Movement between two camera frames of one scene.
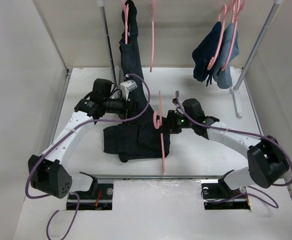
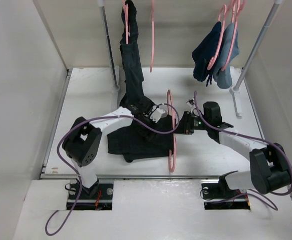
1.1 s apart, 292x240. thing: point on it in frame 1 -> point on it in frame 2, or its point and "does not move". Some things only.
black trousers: x=135 y=141 does not move
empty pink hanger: x=153 y=16 does not move
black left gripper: x=125 y=107 -> x=147 y=135
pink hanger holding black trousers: x=125 y=7 does not move
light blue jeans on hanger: x=223 y=79 does not move
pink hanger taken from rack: x=156 y=125 -> x=172 y=170
